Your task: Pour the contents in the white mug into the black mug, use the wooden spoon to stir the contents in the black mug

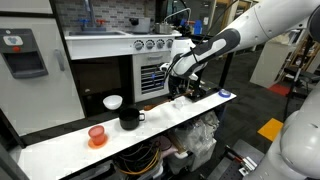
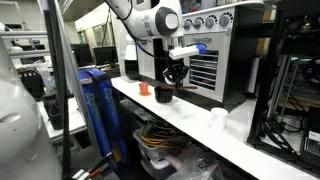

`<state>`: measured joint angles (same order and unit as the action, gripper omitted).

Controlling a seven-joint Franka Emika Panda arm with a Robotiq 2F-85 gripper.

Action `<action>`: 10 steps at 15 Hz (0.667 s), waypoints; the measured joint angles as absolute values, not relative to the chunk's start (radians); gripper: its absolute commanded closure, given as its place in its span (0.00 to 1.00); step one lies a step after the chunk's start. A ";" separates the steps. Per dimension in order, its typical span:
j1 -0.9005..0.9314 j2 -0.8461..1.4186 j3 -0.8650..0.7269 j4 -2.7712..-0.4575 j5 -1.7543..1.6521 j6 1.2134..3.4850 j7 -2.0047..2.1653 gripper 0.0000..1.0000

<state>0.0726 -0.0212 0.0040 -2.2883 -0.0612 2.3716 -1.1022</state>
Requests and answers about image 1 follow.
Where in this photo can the orange saucer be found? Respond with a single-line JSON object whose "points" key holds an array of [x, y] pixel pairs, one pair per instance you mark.
{"points": [[105, 142]]}

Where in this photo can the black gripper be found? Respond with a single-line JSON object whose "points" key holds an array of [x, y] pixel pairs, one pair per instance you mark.
{"points": [[176, 83]]}

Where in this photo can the black 3D printer frame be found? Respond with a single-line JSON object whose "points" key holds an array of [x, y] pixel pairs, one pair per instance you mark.
{"points": [[206, 90]]}

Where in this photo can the yellow floor marker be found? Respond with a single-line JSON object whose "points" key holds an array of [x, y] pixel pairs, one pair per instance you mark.
{"points": [[270, 129]]}

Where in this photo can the white toy kitchen stove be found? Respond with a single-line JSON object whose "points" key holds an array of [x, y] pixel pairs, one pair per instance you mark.
{"points": [[100, 46]]}

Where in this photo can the grey toy faucet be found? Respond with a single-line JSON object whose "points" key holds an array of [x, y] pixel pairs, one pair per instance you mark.
{"points": [[89, 13]]}

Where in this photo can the white board panel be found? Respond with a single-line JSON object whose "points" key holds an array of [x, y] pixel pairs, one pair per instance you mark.
{"points": [[266, 63]]}

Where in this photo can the clear plastic bag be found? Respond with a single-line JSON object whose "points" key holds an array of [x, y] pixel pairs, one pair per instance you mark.
{"points": [[196, 133]]}

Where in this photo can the white toy fridge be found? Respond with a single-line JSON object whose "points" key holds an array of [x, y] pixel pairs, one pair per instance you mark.
{"points": [[36, 93]]}

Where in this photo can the silver metal bracket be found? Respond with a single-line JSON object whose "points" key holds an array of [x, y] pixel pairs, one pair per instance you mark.
{"points": [[248, 165]]}

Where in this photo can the orange plastic cup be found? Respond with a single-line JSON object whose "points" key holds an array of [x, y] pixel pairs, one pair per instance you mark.
{"points": [[97, 135]]}

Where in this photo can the pink plastic container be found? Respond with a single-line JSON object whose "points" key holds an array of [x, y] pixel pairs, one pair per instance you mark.
{"points": [[166, 145]]}

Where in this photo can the grey pot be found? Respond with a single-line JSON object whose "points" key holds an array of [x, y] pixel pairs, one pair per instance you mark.
{"points": [[141, 25]]}

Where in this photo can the blue tape roll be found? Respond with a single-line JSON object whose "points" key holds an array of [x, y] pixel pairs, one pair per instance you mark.
{"points": [[224, 93]]}

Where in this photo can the black mug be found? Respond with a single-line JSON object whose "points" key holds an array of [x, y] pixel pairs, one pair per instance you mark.
{"points": [[129, 119]]}

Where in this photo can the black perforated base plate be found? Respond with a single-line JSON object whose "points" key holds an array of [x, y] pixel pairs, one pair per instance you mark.
{"points": [[226, 163]]}

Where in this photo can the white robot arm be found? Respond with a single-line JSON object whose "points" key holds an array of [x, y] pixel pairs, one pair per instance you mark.
{"points": [[253, 30]]}

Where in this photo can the red floor marker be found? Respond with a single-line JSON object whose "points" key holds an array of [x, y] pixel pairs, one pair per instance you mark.
{"points": [[280, 89]]}

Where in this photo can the silver pot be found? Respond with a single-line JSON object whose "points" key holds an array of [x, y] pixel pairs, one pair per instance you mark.
{"points": [[163, 28]]}

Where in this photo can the white bowl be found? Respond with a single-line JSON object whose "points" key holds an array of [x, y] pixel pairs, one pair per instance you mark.
{"points": [[112, 101]]}

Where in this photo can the white plastic container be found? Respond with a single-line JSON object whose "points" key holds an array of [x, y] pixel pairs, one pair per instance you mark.
{"points": [[178, 163]]}

